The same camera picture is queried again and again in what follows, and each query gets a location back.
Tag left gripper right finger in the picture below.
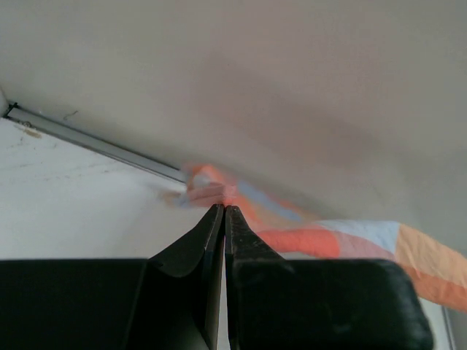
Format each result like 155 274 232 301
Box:
225 206 291 349

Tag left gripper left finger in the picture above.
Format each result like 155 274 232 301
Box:
147 205 223 349

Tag orange blue checkered cloth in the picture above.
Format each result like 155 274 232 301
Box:
162 164 466 311

